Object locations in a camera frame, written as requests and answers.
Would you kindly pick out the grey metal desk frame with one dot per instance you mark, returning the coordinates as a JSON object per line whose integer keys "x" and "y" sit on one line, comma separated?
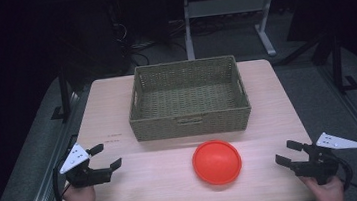
{"x": 227, "y": 6}

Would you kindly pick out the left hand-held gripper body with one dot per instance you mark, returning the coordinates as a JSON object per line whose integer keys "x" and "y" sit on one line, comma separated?
{"x": 84, "y": 175}

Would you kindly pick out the green woven basket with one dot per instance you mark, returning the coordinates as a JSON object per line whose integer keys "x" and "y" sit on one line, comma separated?
{"x": 188, "y": 102}

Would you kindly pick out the orange plastic bowl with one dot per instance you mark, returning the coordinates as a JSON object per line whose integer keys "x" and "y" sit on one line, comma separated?
{"x": 217, "y": 162}

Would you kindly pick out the black metal stand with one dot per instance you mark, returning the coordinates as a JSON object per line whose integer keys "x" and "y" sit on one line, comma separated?
{"x": 64, "y": 92}
{"x": 337, "y": 63}

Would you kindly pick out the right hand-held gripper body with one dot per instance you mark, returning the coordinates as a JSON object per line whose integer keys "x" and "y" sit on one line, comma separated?
{"x": 320, "y": 162}

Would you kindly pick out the person's right hand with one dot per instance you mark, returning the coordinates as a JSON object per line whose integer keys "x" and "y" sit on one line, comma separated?
{"x": 327, "y": 192}

